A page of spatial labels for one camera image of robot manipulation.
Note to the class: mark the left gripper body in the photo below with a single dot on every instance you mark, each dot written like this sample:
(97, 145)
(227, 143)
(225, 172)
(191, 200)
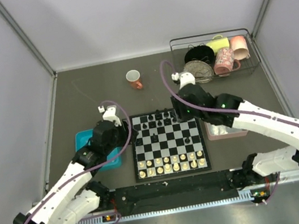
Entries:
(120, 137)

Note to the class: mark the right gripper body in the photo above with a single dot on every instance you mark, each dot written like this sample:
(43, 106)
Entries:
(183, 112)

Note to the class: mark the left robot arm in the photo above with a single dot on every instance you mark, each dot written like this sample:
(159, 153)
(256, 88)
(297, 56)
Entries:
(75, 194)

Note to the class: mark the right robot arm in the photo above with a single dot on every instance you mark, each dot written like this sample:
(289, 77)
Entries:
(241, 114)

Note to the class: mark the chess board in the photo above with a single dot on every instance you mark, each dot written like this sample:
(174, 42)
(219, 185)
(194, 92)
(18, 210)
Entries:
(170, 143)

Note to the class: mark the blue plastic tray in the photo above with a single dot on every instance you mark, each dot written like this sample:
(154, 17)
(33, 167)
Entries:
(83, 137)

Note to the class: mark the patterned plate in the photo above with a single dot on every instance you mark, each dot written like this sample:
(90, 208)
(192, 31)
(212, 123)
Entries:
(202, 72)

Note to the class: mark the pink metal tray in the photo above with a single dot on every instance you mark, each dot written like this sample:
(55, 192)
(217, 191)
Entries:
(221, 132)

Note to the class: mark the orange mug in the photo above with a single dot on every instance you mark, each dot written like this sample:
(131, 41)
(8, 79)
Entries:
(133, 77)

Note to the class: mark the black bowl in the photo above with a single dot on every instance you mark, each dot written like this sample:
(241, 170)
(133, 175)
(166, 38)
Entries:
(201, 53)

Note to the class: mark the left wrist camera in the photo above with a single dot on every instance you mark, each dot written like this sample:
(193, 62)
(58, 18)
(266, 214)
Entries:
(109, 114)

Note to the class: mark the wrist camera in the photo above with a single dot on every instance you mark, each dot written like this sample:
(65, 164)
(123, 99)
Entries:
(183, 79)
(109, 114)

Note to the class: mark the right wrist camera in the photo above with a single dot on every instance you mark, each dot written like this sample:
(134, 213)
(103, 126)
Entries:
(183, 79)

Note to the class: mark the wire dish rack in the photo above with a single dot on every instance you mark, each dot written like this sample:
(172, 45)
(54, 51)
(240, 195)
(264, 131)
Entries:
(180, 46)

